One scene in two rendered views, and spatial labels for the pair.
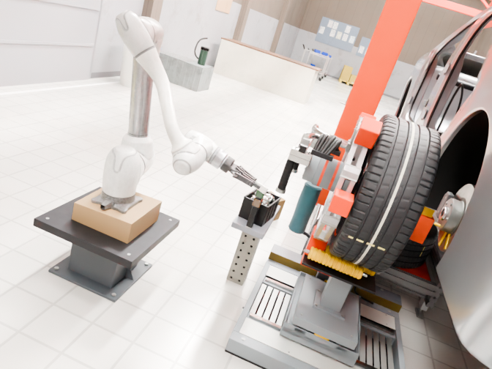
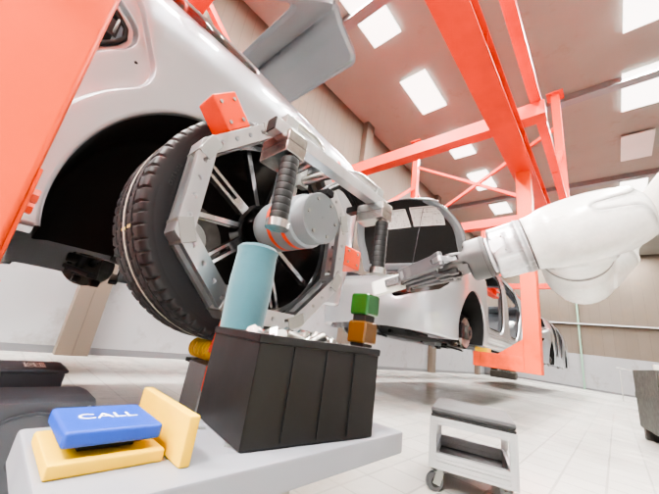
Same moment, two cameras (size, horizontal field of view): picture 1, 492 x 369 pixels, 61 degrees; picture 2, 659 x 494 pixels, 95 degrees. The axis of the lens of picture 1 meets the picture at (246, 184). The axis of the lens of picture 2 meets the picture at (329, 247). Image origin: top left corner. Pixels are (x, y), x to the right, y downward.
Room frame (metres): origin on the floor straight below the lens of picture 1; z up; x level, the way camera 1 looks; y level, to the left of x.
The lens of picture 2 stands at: (2.40, 0.17, 0.57)
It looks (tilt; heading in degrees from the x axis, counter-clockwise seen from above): 17 degrees up; 214
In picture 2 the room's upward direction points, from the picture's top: 8 degrees clockwise
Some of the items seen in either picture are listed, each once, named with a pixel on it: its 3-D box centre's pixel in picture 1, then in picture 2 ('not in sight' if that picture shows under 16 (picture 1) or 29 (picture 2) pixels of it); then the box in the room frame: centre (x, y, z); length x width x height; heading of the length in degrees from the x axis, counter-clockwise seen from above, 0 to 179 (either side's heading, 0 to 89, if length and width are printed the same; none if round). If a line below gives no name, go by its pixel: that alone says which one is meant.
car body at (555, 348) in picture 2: not in sight; (523, 339); (-9.11, 0.06, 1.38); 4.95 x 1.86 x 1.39; 171
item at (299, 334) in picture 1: (323, 313); not in sight; (1.84, -0.58, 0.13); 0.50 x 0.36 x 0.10; 171
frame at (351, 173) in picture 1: (343, 179); (278, 227); (1.81, -0.41, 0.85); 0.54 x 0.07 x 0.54; 171
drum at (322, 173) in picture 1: (328, 173); (294, 223); (1.83, -0.34, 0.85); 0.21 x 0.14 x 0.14; 81
